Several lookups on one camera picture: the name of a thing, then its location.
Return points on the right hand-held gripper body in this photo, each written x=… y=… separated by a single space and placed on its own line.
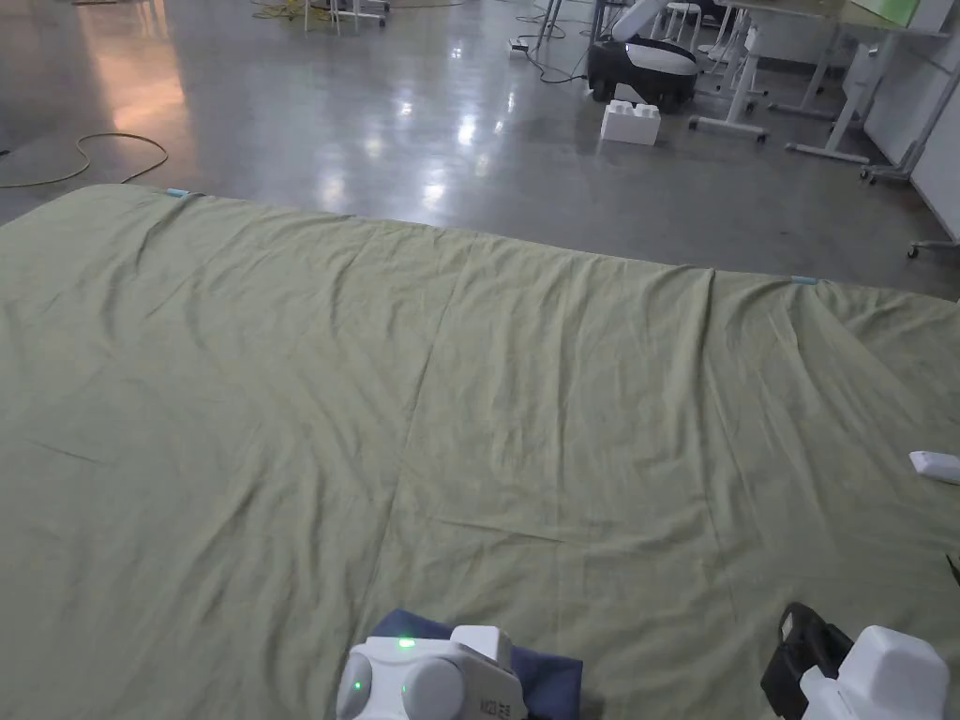
x=877 y=675

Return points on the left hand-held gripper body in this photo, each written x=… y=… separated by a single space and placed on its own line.
x=420 y=679

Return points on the dark blue garment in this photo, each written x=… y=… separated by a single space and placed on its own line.
x=551 y=679

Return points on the small white device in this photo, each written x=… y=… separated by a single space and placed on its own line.
x=937 y=465

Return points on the bed with pale green sheet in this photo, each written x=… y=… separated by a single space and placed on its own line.
x=480 y=390

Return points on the white foam block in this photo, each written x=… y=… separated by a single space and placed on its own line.
x=630 y=124

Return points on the white power strip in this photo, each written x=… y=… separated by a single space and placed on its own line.
x=518 y=47

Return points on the white-legged desk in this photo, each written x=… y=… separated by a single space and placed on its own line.
x=795 y=30

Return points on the black and white robot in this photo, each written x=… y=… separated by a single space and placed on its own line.
x=645 y=64

